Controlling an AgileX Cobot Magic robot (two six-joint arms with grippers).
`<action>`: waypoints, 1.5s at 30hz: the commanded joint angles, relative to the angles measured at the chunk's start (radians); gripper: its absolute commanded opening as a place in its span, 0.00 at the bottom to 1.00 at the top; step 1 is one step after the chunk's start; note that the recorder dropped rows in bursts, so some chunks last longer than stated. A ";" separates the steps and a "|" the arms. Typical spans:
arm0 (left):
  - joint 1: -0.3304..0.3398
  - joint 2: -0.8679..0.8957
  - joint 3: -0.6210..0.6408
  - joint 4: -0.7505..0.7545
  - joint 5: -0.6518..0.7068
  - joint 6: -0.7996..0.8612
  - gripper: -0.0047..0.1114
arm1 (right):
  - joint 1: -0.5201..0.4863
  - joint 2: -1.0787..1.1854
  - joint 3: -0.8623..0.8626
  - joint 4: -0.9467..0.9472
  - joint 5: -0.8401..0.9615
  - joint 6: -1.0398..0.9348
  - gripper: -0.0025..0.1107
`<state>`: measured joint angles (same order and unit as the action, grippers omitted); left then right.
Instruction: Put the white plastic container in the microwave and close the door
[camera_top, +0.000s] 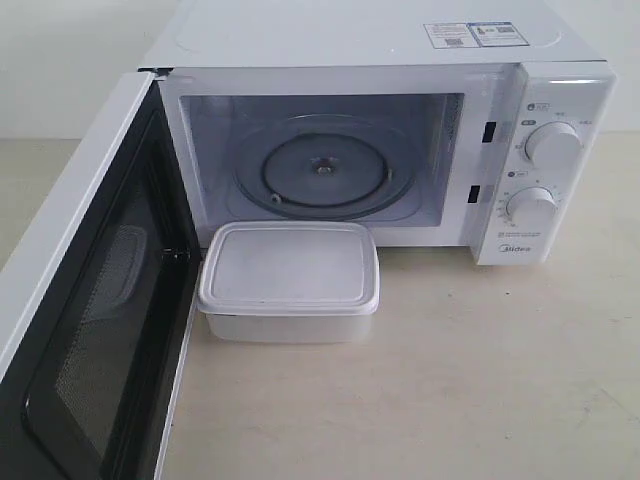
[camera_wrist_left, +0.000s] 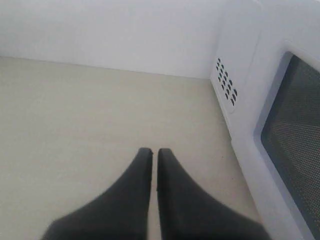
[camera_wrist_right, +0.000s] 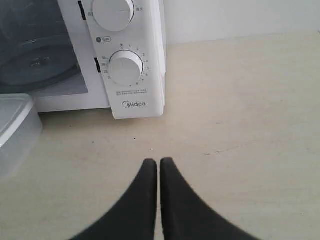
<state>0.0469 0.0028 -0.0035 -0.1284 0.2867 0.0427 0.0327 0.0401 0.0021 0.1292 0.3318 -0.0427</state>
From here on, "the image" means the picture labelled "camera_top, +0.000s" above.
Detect white plastic lidded container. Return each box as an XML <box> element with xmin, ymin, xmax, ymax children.
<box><xmin>197</xmin><ymin>221</ymin><xmax>380</xmax><ymax>344</ymax></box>

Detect white microwave door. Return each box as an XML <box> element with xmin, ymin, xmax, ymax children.
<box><xmin>1</xmin><ymin>71</ymin><xmax>201</xmax><ymax>479</ymax></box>

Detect white microwave oven body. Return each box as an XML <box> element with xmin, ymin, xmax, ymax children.
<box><xmin>140</xmin><ymin>1</ymin><xmax>616</xmax><ymax>265</ymax></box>

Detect white printed paper label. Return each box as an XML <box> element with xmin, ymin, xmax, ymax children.
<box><xmin>423</xmin><ymin>21</ymin><xmax>529</xmax><ymax>49</ymax></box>

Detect lower white control knob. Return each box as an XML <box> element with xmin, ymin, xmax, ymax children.
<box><xmin>506</xmin><ymin>187</ymin><xmax>558</xmax><ymax>228</ymax></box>

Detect white control knob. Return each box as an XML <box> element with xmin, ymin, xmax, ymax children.
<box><xmin>525</xmin><ymin>122</ymin><xmax>583</xmax><ymax>169</ymax></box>
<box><xmin>506</xmin><ymin>187</ymin><xmax>558</xmax><ymax>228</ymax></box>

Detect upper white control knob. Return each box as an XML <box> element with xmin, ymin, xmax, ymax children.
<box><xmin>525</xmin><ymin>122</ymin><xmax>583</xmax><ymax>169</ymax></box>

